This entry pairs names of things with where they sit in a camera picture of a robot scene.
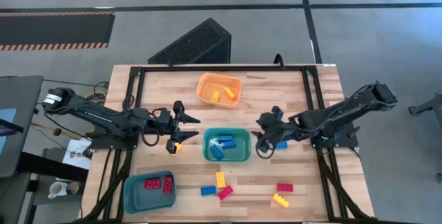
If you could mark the grey side shelf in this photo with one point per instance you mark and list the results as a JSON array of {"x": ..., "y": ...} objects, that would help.
[{"x": 45, "y": 196}]

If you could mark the brown cup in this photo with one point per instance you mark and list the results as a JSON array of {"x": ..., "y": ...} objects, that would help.
[{"x": 73, "y": 188}]

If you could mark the yellow plastic building block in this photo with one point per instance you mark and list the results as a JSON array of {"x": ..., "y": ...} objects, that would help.
[
  {"x": 220, "y": 179},
  {"x": 179, "y": 147},
  {"x": 280, "y": 200},
  {"x": 229, "y": 92},
  {"x": 215, "y": 95}
]

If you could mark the teal plastic bin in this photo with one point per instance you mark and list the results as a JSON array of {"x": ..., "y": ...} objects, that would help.
[{"x": 241, "y": 148}]

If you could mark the white mug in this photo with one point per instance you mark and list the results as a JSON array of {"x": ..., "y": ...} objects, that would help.
[{"x": 57, "y": 188}]

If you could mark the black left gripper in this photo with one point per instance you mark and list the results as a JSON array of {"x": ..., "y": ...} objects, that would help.
[{"x": 177, "y": 127}]

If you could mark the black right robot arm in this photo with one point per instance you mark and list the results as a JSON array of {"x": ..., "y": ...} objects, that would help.
[{"x": 331, "y": 115}]

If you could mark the red plastic building block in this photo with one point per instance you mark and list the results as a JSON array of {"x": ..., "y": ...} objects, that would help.
[
  {"x": 225, "y": 192},
  {"x": 285, "y": 187},
  {"x": 152, "y": 184},
  {"x": 167, "y": 185}
]

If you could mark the orange plastic bin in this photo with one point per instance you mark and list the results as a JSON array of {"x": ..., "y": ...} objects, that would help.
[{"x": 205, "y": 91}]

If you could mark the black hazard-striped floor mat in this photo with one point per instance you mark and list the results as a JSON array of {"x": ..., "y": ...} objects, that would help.
[{"x": 52, "y": 30}]

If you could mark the slate blue plastic bin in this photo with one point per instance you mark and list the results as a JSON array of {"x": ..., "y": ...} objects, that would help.
[{"x": 138, "y": 200}]

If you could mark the blue plastic building block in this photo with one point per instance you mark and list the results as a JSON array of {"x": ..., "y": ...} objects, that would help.
[
  {"x": 208, "y": 190},
  {"x": 229, "y": 144},
  {"x": 282, "y": 145},
  {"x": 225, "y": 138},
  {"x": 217, "y": 151}
]

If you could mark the black perforated computer case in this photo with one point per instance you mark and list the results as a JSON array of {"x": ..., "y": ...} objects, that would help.
[{"x": 193, "y": 44}]

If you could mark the black desk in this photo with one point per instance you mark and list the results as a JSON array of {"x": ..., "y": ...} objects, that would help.
[{"x": 20, "y": 96}]

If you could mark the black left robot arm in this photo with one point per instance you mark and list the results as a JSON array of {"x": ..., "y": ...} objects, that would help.
[{"x": 96, "y": 115}]

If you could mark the black aluminium table frame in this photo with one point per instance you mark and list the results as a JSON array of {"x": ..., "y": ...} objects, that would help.
[{"x": 224, "y": 68}]

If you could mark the printed white paper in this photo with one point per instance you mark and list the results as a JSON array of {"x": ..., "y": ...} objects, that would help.
[{"x": 77, "y": 158}]

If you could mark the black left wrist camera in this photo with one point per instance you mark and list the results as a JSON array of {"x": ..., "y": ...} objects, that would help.
[{"x": 164, "y": 115}]

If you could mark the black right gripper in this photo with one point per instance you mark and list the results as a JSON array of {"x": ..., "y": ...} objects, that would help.
[{"x": 281, "y": 129}]

